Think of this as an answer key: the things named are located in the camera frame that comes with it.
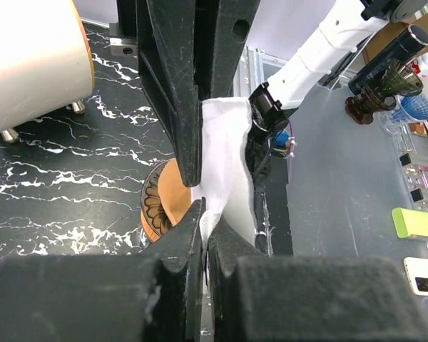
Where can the lime green box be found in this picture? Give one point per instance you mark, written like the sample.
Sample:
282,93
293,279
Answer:
410,224

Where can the white paper coffee filter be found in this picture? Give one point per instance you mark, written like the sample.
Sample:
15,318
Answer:
226,183

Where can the white orange coffee grinder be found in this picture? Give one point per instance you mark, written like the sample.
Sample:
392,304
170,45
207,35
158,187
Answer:
45,61

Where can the clear glass dripper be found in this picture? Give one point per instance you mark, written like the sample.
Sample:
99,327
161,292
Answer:
153,218

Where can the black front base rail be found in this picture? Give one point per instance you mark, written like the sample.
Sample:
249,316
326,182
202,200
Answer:
273,235

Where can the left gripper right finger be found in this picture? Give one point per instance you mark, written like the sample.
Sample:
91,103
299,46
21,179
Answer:
294,298

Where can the brown paper coffee filter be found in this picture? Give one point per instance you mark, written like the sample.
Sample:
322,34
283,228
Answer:
174,195

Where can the blue patterned cup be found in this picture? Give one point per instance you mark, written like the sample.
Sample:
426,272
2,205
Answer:
412,109

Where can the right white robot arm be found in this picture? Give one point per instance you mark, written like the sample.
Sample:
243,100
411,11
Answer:
345,26

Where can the white smartphone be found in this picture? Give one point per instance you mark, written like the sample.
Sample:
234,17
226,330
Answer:
417,275

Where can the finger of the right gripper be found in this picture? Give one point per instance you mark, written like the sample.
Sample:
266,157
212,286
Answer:
165,32
221,30

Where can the black cylinder bottle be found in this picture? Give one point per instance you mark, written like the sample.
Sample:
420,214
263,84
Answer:
402,49

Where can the dark green glass goblet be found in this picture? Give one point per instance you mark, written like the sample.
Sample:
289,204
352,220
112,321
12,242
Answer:
380,94

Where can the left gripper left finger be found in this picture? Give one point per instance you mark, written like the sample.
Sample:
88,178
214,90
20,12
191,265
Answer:
155,295

